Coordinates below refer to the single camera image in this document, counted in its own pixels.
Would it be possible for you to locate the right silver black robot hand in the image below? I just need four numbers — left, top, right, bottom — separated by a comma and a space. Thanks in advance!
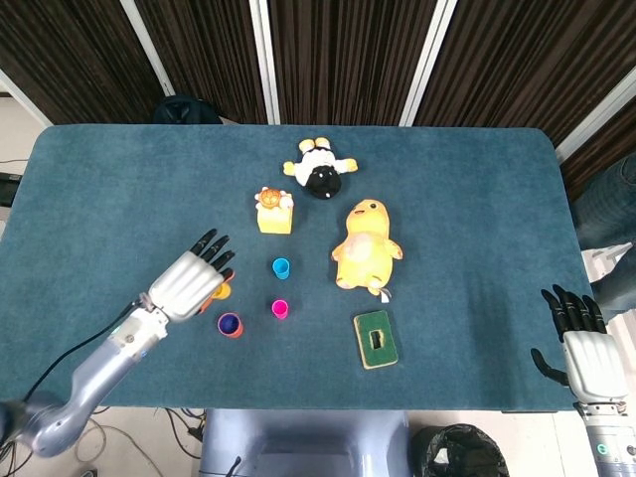
530, 283, 630, 401

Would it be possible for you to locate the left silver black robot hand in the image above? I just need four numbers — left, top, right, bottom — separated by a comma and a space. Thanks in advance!
147, 228, 236, 323

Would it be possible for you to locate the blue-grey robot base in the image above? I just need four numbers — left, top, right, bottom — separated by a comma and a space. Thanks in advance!
199, 407, 413, 477

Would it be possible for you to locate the yellow foam cube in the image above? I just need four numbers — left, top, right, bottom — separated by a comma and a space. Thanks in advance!
256, 203, 294, 235

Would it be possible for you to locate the small turtle toy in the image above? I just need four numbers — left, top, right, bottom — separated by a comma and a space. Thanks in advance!
253, 186, 294, 210

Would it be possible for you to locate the person in blue jeans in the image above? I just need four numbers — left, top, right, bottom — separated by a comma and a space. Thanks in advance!
570, 156, 636, 314

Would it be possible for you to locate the black trash bin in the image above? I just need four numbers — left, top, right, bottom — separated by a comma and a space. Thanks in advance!
411, 422, 511, 477

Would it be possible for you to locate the black and white plush doll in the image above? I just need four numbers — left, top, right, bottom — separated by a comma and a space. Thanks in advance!
282, 137, 358, 201

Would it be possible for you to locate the black chair back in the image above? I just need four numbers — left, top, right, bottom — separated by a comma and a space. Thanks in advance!
152, 94, 225, 125

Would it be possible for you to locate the green and yellow sponge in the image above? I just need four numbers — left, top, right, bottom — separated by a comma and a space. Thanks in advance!
353, 309, 400, 370

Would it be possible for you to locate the yellow plush animal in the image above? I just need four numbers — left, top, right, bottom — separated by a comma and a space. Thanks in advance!
331, 198, 404, 303

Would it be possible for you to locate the dark brown slatted partition panel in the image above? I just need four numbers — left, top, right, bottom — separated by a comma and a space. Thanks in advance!
133, 0, 269, 125
414, 0, 636, 148
558, 98, 636, 200
0, 0, 168, 125
272, 0, 438, 126

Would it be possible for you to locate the teal velvet table cover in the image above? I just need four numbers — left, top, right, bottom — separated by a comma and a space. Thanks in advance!
0, 123, 595, 411

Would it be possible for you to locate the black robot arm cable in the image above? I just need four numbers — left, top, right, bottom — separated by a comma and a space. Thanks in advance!
24, 297, 150, 402

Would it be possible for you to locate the black floor cable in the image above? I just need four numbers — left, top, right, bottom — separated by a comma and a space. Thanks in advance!
161, 407, 206, 461

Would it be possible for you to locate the white floor cable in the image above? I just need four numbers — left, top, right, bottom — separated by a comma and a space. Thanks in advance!
83, 419, 155, 477

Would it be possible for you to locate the white partition post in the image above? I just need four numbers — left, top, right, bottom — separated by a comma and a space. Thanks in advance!
0, 67, 54, 128
554, 64, 636, 163
247, 0, 281, 125
398, 0, 458, 127
118, 0, 176, 98

